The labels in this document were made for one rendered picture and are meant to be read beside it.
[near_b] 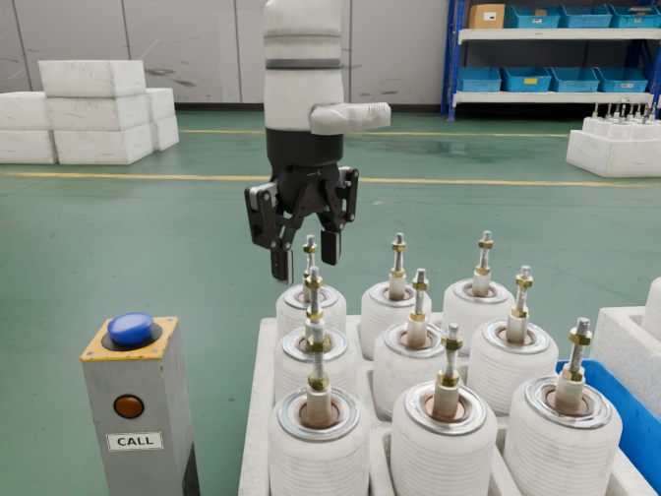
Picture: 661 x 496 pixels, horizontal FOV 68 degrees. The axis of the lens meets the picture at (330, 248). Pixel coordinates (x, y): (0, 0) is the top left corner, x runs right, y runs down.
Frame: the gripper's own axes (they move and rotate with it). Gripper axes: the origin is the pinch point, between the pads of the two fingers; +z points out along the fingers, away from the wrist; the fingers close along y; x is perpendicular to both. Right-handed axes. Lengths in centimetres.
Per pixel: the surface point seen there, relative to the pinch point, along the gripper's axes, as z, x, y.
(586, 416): 10.3, 27.0, -8.5
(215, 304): 35, -58, -25
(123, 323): 2.4, -6.2, 17.7
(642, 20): -50, -86, -492
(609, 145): 20, -31, -236
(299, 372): 11.1, 2.1, 3.7
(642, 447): 29, 30, -33
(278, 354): 10.6, -1.5, 3.4
